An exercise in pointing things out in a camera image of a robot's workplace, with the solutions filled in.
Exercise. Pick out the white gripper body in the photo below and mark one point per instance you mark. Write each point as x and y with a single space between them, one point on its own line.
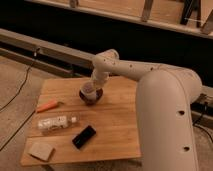
99 78

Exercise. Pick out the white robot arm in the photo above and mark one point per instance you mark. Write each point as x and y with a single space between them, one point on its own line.
163 97

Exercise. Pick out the dark brown ceramic bowl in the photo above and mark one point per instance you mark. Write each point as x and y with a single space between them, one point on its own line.
99 94

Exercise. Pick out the orange carrot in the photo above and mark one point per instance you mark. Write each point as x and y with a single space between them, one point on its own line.
48 106

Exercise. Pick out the wooden table board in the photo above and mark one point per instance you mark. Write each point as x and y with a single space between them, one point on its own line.
113 118

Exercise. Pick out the clear plastic bottle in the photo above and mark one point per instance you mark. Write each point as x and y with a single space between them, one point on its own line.
55 123

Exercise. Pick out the black rectangular box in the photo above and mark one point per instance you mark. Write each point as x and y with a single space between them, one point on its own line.
83 137

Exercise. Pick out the tan sponge block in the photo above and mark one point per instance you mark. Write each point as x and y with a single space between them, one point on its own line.
41 150

